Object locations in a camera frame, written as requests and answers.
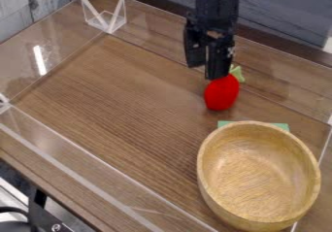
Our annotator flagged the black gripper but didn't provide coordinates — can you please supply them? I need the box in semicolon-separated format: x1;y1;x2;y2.
185;13;237;80

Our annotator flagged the red plush strawberry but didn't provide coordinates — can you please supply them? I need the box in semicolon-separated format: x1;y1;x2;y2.
205;66;246;111

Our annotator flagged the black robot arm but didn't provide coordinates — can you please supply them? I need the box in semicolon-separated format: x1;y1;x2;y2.
183;0;241;81

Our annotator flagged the wooden bowl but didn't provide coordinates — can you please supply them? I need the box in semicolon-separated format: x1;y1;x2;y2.
198;120;322;232

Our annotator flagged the black table leg clamp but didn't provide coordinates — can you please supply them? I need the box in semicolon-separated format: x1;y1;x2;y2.
29;189;74;232

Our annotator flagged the clear acrylic corner bracket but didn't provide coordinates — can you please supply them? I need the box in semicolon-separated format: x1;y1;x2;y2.
81;0;127;34

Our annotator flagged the clear acrylic left wall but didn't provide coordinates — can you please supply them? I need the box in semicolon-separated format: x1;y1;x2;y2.
0;0;102;107

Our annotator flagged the clear acrylic front wall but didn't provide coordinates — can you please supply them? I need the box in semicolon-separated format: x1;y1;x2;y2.
0;104;218;232

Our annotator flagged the black cable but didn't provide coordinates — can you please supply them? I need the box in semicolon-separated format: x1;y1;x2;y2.
0;205;37;232

